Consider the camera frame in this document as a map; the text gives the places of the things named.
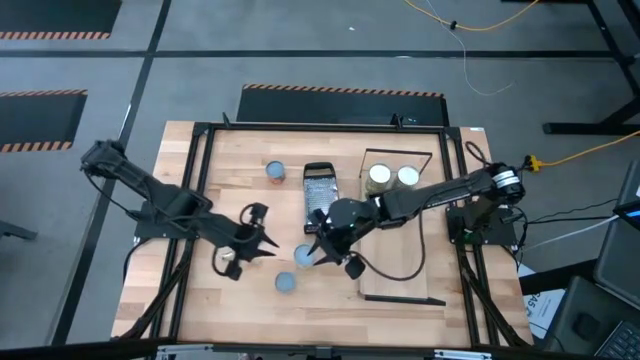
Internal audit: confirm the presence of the thin white floor cable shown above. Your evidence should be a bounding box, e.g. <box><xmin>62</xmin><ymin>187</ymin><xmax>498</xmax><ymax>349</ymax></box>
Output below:
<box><xmin>423</xmin><ymin>0</ymin><xmax>516</xmax><ymax>97</ymax></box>

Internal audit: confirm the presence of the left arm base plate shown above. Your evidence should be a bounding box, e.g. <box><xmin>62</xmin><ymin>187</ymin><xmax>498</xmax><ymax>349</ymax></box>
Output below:
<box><xmin>133</xmin><ymin>199</ymin><xmax>207</xmax><ymax>240</ymax></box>

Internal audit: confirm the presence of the grey stand foot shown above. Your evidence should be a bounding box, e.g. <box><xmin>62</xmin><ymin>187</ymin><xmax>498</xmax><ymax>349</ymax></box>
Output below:
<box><xmin>0</xmin><ymin>218</ymin><xmax>39</xmax><ymax>242</ymax></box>

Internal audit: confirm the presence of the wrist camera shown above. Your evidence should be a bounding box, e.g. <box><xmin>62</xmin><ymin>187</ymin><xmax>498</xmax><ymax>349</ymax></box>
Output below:
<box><xmin>343</xmin><ymin>255</ymin><xmax>367</xmax><ymax>281</ymax></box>
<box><xmin>247</xmin><ymin>202</ymin><xmax>270</xmax><ymax>224</ymax></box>

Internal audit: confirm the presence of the white paper sheet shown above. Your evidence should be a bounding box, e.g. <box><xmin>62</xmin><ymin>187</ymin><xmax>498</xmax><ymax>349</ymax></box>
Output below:
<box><xmin>517</xmin><ymin>263</ymin><xmax>567</xmax><ymax>341</ymax></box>

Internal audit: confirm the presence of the thick white cable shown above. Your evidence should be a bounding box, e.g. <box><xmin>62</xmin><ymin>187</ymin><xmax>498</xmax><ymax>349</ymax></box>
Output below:
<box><xmin>519</xmin><ymin>214</ymin><xmax>621</xmax><ymax>253</ymax></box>

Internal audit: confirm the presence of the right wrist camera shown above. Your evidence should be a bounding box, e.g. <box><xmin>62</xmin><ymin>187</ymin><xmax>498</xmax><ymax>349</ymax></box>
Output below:
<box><xmin>343</xmin><ymin>255</ymin><xmax>367</xmax><ymax>281</ymax></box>

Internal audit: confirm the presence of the yellow floor cable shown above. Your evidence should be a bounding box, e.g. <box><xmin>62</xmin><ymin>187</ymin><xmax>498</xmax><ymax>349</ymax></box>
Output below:
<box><xmin>402</xmin><ymin>0</ymin><xmax>542</xmax><ymax>33</ymax></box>

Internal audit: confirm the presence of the white cup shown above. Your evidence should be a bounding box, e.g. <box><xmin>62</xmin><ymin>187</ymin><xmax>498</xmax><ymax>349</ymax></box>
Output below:
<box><xmin>364</xmin><ymin>162</ymin><xmax>394</xmax><ymax>197</ymax></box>
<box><xmin>393</xmin><ymin>164</ymin><xmax>421</xmax><ymax>191</ymax></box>

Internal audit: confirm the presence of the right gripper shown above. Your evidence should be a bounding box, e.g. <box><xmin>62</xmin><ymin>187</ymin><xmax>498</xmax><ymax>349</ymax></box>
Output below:
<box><xmin>307</xmin><ymin>198</ymin><xmax>381</xmax><ymax>266</ymax></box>

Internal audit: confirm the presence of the black keyboard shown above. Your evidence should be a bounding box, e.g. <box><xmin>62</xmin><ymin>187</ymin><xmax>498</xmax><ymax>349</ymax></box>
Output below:
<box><xmin>593</xmin><ymin>319</ymin><xmax>640</xmax><ymax>360</ymax></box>

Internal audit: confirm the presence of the black desk leg frame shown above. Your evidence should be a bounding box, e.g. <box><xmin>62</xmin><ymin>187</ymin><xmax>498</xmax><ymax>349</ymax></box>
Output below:
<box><xmin>501</xmin><ymin>0</ymin><xmax>640</xmax><ymax>136</ymax></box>

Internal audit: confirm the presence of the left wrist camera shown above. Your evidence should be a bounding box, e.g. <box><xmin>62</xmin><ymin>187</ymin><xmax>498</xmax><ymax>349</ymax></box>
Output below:
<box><xmin>247</xmin><ymin>202</ymin><xmax>270</xmax><ymax>224</ymax></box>

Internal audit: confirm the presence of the yellow extension cable with plug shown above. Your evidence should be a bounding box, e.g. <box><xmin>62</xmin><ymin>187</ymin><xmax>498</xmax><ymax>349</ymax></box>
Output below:
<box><xmin>523</xmin><ymin>129</ymin><xmax>640</xmax><ymax>174</ymax></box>

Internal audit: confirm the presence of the grey case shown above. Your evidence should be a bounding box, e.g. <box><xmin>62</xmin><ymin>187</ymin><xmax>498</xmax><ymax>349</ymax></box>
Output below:
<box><xmin>593</xmin><ymin>159</ymin><xmax>640</xmax><ymax>311</ymax></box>

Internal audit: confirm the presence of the black floor mat striped edge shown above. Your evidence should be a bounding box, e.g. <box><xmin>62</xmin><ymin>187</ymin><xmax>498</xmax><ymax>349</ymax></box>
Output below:
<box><xmin>0</xmin><ymin>89</ymin><xmax>89</xmax><ymax>154</ymax></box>
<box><xmin>235</xmin><ymin>83</ymin><xmax>450</xmax><ymax>127</ymax></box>
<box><xmin>0</xmin><ymin>0</ymin><xmax>123</xmax><ymax>41</ymax></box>

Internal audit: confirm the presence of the wooden shelf with black frame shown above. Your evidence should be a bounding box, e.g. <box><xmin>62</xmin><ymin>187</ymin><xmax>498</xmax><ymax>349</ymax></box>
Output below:
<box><xmin>357</xmin><ymin>147</ymin><xmax>448</xmax><ymax>307</ymax></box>

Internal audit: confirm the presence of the blue screen device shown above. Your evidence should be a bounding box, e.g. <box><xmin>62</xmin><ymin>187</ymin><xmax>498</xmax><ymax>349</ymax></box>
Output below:
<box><xmin>613</xmin><ymin>183</ymin><xmax>640</xmax><ymax>232</ymax></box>

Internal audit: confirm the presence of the black foreground crossbar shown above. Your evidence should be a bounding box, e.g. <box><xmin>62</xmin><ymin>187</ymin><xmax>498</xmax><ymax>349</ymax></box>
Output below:
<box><xmin>0</xmin><ymin>337</ymin><xmax>640</xmax><ymax>360</ymax></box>

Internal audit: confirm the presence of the black table frame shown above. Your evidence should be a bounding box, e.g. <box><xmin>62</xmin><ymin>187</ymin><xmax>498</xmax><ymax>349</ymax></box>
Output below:
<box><xmin>113</xmin><ymin>113</ymin><xmax>534</xmax><ymax>351</ymax></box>

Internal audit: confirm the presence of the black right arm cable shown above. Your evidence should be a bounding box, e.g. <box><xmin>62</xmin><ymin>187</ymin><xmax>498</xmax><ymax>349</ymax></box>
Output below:
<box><xmin>357</xmin><ymin>209</ymin><xmax>427</xmax><ymax>283</ymax></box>

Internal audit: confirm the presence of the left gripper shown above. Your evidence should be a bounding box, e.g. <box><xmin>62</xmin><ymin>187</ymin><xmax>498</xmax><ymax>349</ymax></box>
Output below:
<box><xmin>230</xmin><ymin>222</ymin><xmax>280</xmax><ymax>265</ymax></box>

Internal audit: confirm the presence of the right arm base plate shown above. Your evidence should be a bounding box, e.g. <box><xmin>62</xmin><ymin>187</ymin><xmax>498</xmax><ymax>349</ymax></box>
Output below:
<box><xmin>445</xmin><ymin>204</ymin><xmax>519</xmax><ymax>246</ymax></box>

